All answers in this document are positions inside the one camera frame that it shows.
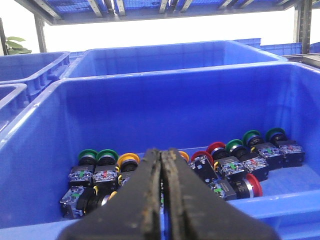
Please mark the blue crate background tall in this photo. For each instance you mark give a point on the blue crate background tall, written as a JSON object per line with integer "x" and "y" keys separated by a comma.
{"x": 253, "y": 42}

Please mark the green push button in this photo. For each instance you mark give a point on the green push button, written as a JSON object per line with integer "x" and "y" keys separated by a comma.
{"x": 268, "y": 151}
{"x": 294, "y": 155}
{"x": 105, "y": 172}
{"x": 234, "y": 161}
{"x": 82, "y": 174}

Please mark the blue bin with buttons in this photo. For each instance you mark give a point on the blue bin with buttons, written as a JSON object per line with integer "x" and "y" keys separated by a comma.
{"x": 185, "y": 109}

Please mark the red push button lying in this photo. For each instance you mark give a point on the red push button lying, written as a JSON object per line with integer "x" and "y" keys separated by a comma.
{"x": 248, "y": 187}

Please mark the red push button rear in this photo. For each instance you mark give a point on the red push button rear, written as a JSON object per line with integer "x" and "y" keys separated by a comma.
{"x": 217, "y": 150}

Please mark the blue crate background low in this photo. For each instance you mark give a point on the blue crate background low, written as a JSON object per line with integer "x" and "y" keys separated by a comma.
{"x": 283, "y": 49}

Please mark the overhead metal shelf rack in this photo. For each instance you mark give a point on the overhead metal shelf rack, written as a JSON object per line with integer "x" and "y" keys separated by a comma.
{"x": 68, "y": 12}

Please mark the blue bin right rear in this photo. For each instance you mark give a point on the blue bin right rear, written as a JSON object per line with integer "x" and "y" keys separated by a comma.
{"x": 314, "y": 47}

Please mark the yellow push button hidden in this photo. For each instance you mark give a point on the yellow push button hidden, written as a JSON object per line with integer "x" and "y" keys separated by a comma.
{"x": 184, "y": 155}

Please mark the green push button middle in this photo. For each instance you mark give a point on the green push button middle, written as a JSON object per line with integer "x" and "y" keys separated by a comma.
{"x": 234, "y": 161}

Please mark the blue bin behind source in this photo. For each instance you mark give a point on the blue bin behind source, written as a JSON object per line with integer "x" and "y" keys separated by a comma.
{"x": 152, "y": 58}

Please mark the yellow push button upright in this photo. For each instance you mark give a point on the yellow push button upright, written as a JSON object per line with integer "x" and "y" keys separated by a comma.
{"x": 127, "y": 164}

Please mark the green push button left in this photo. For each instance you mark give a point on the green push button left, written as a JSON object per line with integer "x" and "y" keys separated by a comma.
{"x": 82, "y": 174}

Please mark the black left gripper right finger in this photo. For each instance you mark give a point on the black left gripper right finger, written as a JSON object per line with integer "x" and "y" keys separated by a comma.
{"x": 194, "y": 212}

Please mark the green plant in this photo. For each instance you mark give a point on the green plant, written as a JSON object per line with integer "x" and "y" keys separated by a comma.
{"x": 14, "y": 46}

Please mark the yellow push button lying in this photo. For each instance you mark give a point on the yellow push button lying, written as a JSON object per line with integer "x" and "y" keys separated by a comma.
{"x": 79, "y": 201}

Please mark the blue bin far left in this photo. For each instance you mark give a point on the blue bin far left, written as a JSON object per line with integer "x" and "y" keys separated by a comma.
{"x": 36, "y": 70}

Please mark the metal roller rail frame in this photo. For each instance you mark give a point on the metal roller rail frame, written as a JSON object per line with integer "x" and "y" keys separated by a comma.
{"x": 310, "y": 59}

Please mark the green push button far right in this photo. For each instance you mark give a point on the green push button far right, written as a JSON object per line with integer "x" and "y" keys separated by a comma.
{"x": 294, "y": 155}

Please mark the red push button upright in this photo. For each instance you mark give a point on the red push button upright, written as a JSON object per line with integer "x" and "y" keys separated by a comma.
{"x": 202, "y": 165}

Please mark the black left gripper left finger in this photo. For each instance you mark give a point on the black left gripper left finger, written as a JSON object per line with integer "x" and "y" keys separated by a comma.
{"x": 132, "y": 214}

